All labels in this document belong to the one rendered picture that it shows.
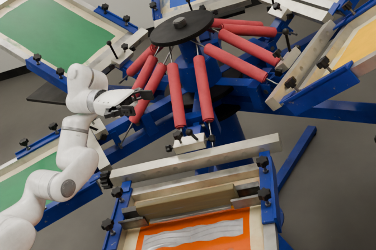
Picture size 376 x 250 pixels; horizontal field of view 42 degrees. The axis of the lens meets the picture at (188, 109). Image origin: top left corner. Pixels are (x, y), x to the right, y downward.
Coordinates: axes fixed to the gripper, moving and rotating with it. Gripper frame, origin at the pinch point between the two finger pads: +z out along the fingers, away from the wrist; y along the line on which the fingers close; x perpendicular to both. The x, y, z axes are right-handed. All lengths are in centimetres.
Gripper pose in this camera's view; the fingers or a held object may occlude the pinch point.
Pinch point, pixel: (141, 102)
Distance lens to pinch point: 139.1
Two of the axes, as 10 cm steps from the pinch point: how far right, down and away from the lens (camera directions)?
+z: 8.2, 0.2, -5.7
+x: -2.6, -8.7, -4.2
